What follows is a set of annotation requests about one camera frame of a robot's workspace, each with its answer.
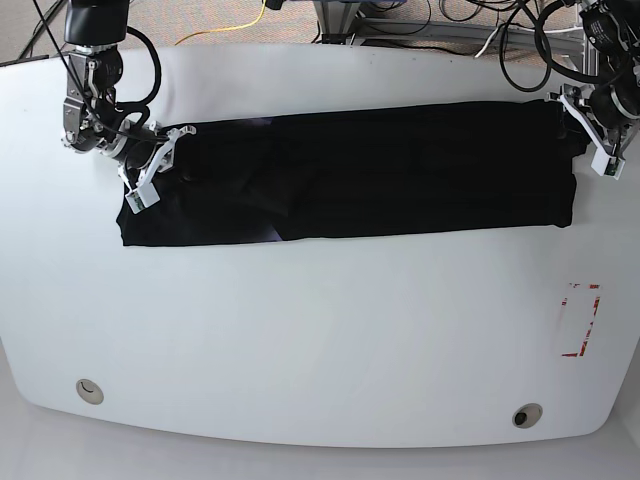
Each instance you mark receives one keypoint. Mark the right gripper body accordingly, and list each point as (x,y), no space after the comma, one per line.
(144,159)

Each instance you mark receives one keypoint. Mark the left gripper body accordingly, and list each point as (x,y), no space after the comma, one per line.
(608,114)

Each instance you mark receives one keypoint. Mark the black printed t-shirt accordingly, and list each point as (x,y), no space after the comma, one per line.
(366,173)

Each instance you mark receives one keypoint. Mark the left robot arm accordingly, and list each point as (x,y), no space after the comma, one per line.
(612,28)

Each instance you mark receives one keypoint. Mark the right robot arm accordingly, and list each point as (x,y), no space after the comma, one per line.
(94,119)

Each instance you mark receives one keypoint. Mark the red tape rectangle marking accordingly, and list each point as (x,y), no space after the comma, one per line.
(578,313)

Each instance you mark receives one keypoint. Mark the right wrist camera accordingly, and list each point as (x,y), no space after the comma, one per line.
(142,197)

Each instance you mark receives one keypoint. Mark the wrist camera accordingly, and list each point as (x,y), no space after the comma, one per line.
(142,197)
(606,165)

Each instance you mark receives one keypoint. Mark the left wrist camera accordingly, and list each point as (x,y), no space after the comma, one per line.
(606,165)

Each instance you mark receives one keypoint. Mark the aluminium frame rail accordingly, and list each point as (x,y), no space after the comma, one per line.
(480,25)

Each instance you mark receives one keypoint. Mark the left table cable grommet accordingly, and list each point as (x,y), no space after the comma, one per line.
(89,392)

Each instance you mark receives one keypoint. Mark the table cable grommet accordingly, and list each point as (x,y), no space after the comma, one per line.
(89,392)
(527,416)

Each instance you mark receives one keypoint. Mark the right table cable grommet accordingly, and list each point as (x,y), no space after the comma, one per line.
(527,416)

